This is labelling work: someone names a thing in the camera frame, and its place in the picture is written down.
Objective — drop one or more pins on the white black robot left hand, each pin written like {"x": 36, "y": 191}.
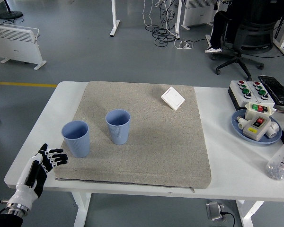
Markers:
{"x": 22, "y": 179}

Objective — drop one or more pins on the blue ribbed plastic cup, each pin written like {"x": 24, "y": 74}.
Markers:
{"x": 78, "y": 144}
{"x": 118, "y": 134}

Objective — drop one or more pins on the white table leg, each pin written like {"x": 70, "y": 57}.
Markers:
{"x": 248, "y": 212}
{"x": 81, "y": 208}

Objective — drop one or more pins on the grey-brown fabric mat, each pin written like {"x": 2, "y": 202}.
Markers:
{"x": 144, "y": 142}

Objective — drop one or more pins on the large white panel heater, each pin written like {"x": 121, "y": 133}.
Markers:
{"x": 14, "y": 47}

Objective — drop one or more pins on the black fan stand base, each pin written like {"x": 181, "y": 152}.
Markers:
{"x": 10, "y": 14}

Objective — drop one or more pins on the white desk leg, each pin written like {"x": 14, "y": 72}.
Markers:
{"x": 208, "y": 40}
{"x": 114, "y": 23}
{"x": 178, "y": 19}

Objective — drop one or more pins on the grey foot pedal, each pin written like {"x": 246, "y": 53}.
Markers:
{"x": 214, "y": 210}

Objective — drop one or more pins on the blue round plate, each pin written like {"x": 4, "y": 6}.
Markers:
{"x": 236, "y": 131}

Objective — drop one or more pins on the white pipe fitting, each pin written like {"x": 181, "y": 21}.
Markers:
{"x": 241, "y": 123}
{"x": 273, "y": 130}

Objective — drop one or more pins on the white three-button control box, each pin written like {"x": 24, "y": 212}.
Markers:
{"x": 239, "y": 94}

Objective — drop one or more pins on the person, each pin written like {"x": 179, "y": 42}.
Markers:
{"x": 217, "y": 28}

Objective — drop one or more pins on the clear bottle red cap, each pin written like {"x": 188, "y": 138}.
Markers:
{"x": 280, "y": 163}

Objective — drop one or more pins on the white four-button control box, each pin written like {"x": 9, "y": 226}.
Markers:
{"x": 268, "y": 100}

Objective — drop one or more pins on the black plastic bag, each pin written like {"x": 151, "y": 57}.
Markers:
{"x": 278, "y": 89}

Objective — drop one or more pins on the black office chair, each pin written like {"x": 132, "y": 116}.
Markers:
{"x": 255, "y": 35}

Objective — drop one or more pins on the white wall switch plate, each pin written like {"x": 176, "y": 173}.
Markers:
{"x": 172, "y": 98}

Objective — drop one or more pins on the white switch box yellow label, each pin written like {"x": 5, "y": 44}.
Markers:
{"x": 253, "y": 132}

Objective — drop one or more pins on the white red-green push-button switch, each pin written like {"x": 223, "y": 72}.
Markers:
{"x": 251, "y": 113}

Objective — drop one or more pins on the white desk frame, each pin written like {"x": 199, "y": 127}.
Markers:
{"x": 278, "y": 41}

